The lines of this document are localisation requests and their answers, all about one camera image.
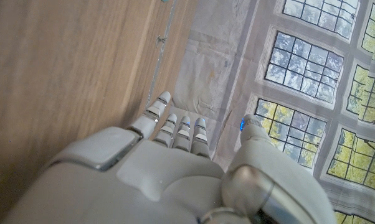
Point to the printed window backdrop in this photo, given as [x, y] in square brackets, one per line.
[299, 62]

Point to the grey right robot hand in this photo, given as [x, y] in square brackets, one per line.
[144, 180]

